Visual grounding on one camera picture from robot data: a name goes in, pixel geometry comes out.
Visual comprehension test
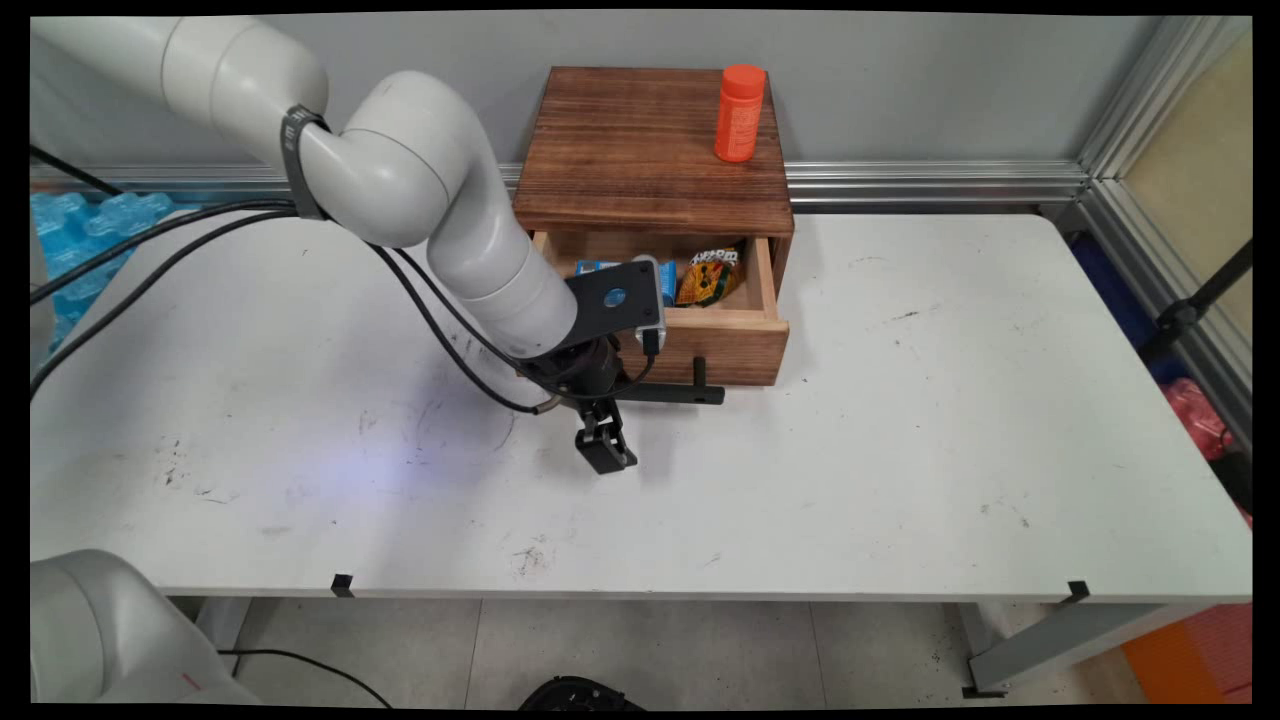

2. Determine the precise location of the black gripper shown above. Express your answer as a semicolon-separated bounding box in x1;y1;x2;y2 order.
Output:
520;338;639;476

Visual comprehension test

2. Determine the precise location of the black drawer handle bar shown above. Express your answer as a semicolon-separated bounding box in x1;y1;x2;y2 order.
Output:
608;357;727;407

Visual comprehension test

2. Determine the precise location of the wooden drawer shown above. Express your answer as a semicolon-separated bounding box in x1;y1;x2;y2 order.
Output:
530;231;792;389

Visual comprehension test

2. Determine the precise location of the blue snack packet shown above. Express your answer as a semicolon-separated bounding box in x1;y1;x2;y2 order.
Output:
574;257;679;307

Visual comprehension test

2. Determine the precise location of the yellow orange snack bag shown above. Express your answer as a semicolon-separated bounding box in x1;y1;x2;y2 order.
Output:
675;244;747;309

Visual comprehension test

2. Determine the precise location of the black round floor object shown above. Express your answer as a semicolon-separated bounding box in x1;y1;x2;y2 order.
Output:
517;675;647;712

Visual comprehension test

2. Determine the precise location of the dark wooden cabinet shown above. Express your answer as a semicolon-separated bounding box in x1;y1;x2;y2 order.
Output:
511;66;797;303

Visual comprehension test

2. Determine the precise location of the orange plastic bottle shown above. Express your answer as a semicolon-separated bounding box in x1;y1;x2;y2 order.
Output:
714;64;768;164

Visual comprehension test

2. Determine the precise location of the grey table leg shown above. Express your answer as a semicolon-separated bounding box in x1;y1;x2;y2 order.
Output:
194;597;253;653
958;600;1219;699

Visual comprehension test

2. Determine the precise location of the dark blue object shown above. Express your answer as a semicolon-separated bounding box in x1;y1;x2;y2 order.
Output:
1063;233;1193;388

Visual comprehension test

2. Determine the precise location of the blue plastic bag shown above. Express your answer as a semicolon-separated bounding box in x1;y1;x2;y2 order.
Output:
30;191;177;353

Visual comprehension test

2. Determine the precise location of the red plastic bag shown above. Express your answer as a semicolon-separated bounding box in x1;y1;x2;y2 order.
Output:
1163;377;1238;462

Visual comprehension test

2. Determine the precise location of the black stand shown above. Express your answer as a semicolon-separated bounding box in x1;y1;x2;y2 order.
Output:
1138;240;1253;367

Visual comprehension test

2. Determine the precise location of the orange box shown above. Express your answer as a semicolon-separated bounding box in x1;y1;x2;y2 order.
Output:
1120;602;1253;705

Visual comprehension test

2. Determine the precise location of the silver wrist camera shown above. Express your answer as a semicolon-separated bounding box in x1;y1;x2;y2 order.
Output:
632;254;669;357

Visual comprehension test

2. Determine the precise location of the black floor cable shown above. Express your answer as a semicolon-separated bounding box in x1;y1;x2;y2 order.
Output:
216;648;394;710

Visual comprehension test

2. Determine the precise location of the black strap on arm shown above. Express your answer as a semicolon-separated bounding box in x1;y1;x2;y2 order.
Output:
279;104;334;222

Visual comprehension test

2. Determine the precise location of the aluminium rail along wall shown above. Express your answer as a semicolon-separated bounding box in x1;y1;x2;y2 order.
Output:
30;160;1093;213

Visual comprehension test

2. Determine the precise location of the aluminium side rail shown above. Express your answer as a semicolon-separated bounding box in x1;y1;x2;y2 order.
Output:
1040;178;1253;451

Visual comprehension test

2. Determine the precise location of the thin black background cable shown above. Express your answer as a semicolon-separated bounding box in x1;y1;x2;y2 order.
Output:
30;146;123;197

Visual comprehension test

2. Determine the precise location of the aluminium corner post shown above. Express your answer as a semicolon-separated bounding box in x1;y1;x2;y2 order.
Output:
1078;15;1253;183

